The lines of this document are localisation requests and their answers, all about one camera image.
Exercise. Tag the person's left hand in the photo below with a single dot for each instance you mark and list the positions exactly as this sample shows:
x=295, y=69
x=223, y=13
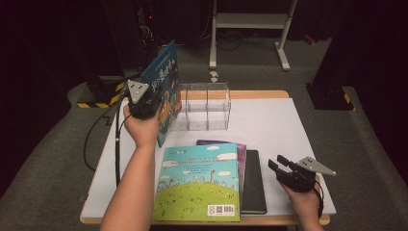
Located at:
x=142, y=131

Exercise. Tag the dark blue picture book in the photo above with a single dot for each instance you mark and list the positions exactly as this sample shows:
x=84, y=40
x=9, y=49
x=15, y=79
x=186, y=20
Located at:
x=166, y=80

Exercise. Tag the black yellow striped base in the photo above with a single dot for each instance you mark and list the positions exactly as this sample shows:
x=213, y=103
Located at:
x=330, y=97
x=102, y=94

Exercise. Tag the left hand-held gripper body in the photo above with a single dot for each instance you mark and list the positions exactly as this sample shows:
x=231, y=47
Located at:
x=141, y=102

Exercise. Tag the purple magazine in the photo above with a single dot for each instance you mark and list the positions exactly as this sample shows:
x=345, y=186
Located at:
x=242, y=160

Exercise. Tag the light blue green picture book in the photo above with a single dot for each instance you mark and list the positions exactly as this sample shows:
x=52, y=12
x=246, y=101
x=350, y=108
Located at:
x=197, y=186

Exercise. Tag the black notebook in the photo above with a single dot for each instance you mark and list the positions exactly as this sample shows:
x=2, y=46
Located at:
x=254, y=179

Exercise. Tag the small white floor object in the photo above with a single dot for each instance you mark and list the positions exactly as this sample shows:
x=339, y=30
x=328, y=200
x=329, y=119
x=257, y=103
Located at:
x=213, y=76

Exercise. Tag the clear acrylic book rack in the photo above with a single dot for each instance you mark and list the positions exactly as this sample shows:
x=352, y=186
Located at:
x=208, y=107

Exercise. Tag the white table mat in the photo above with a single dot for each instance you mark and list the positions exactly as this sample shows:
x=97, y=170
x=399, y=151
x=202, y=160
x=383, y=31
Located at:
x=272, y=128

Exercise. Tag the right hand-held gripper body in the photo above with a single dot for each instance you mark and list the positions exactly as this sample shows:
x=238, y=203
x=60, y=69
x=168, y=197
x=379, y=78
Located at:
x=301, y=181

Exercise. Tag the person's right hand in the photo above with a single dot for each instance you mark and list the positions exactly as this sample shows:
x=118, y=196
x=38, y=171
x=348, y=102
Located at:
x=306, y=205

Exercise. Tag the small red object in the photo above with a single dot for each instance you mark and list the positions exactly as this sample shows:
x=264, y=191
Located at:
x=309, y=39

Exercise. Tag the white metal stand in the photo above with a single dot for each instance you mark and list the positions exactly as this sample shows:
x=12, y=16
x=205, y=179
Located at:
x=250, y=20

